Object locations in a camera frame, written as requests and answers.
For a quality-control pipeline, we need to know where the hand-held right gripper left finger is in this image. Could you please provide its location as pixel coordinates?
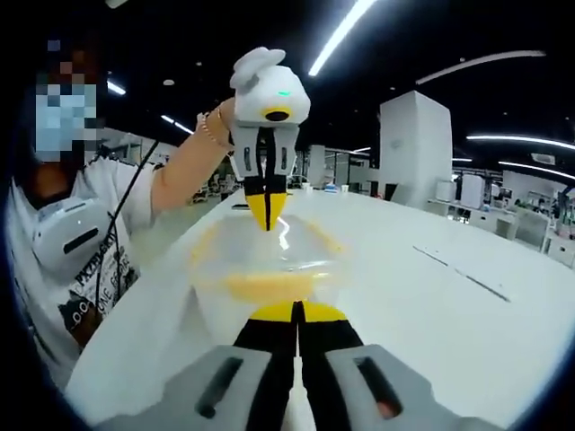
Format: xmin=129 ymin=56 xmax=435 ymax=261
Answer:
xmin=105 ymin=301 xmax=300 ymax=431

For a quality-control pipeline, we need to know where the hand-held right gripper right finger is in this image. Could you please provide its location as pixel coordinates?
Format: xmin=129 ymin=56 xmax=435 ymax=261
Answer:
xmin=296 ymin=303 xmax=491 ymax=431

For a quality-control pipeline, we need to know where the clear plastic bag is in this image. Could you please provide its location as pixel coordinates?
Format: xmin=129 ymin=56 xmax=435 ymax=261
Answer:
xmin=188 ymin=212 xmax=352 ymax=312

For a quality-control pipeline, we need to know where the person's left hand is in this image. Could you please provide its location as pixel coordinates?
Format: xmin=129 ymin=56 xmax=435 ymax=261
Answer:
xmin=217 ymin=98 xmax=237 ymax=156

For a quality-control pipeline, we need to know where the long ceiling light strip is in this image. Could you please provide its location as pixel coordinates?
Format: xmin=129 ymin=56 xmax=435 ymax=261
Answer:
xmin=307 ymin=0 xmax=376 ymax=76

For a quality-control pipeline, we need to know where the white chest-worn device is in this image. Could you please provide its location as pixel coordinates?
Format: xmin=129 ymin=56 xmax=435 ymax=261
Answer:
xmin=33 ymin=197 xmax=114 ymax=273

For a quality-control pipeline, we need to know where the person's printed white shirt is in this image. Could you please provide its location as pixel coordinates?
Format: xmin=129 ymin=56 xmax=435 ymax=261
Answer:
xmin=7 ymin=154 xmax=161 ymax=390

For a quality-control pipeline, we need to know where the beaded bracelet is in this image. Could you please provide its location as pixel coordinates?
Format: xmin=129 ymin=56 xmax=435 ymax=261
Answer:
xmin=197 ymin=107 xmax=231 ymax=150

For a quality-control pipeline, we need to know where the black cable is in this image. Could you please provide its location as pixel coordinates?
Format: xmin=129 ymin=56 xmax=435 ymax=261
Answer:
xmin=92 ymin=138 xmax=162 ymax=318

